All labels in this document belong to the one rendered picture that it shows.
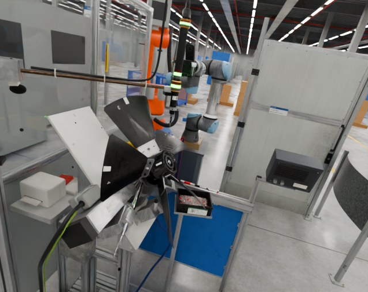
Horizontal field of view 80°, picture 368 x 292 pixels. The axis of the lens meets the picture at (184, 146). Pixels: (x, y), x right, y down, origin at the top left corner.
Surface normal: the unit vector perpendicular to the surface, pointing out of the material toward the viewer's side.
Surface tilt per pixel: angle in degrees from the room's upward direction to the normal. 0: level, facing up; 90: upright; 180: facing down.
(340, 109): 90
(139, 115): 54
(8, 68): 90
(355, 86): 90
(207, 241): 90
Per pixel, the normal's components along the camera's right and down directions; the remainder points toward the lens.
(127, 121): 0.45, -0.09
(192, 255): -0.25, 0.32
